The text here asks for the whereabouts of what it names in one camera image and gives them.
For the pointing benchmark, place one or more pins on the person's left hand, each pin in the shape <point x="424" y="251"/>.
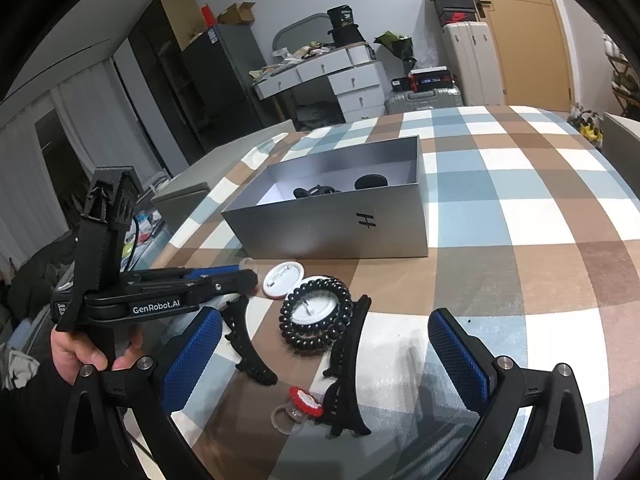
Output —
<point x="70" y="350"/>

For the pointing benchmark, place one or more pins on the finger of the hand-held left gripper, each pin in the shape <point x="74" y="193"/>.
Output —
<point x="227" y="286"/>
<point x="215" y="272"/>

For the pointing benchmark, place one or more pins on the small black hair clip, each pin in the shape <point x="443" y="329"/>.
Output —
<point x="250" y="347"/>

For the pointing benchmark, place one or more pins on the open cardboard box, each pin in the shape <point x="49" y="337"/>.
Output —
<point x="237" y="14"/>

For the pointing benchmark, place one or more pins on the black red shoe box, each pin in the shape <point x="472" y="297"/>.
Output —
<point x="460" y="16"/>

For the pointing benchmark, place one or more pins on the white curtain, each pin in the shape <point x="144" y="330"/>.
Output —
<point x="30" y="170"/>

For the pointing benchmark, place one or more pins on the dark tall cabinet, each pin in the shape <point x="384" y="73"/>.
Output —
<point x="155" y="75"/>

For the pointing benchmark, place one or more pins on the large black hair clip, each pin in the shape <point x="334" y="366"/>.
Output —
<point x="347" y="360"/>

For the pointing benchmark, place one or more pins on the black box with red edge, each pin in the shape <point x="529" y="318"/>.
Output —
<point x="430" y="79"/>

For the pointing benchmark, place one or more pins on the grey bed frame panel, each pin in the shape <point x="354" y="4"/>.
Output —
<point x="622" y="145"/>
<point x="200" y="180"/>

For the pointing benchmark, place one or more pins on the black round box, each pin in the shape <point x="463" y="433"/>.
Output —
<point x="341" y="16"/>

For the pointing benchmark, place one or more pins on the small black box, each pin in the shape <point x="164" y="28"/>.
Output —
<point x="400" y="84"/>

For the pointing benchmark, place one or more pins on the white desk with drawers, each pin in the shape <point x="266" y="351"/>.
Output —
<point x="350" y="80"/>

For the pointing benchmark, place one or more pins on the grey arched mirror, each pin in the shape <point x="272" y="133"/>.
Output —
<point x="300" y="22"/>

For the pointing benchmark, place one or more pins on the person's left forearm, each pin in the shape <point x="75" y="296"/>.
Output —
<point x="30" y="425"/>

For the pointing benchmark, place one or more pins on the wooden shoe rack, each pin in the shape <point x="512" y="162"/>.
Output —
<point x="622" y="80"/>

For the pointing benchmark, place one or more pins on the grey shoe box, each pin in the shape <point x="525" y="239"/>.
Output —
<point x="450" y="0"/>

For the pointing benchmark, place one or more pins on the grey cardboard box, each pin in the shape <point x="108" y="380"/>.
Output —
<point x="320" y="230"/>

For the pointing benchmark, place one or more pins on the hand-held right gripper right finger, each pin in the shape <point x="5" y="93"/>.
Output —
<point x="457" y="357"/>

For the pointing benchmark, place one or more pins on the black jacket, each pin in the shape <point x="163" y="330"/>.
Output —
<point x="37" y="280"/>

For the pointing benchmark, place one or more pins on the checked blanket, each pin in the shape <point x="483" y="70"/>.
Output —
<point x="500" y="220"/>

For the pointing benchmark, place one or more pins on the dark clothes pile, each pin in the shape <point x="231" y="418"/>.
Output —
<point x="317" y="116"/>

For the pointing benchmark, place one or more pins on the wooden door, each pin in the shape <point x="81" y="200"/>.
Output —
<point x="525" y="35"/>

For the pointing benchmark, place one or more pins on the white round pin badge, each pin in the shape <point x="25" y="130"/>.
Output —
<point x="314" y="309"/>
<point x="282" y="282"/>

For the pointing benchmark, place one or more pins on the black round hair accessory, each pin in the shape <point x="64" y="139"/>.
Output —
<point x="370" y="181"/>

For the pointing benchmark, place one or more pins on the black refrigerator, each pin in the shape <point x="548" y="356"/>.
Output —
<point x="225" y="80"/>

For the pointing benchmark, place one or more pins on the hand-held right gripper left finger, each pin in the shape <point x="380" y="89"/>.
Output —
<point x="192" y="357"/>

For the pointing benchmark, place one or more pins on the silver suitcase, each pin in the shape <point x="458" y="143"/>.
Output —
<point x="425" y="101"/>

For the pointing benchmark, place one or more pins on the beige suitcase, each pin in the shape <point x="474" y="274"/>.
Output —
<point x="472" y="65"/>

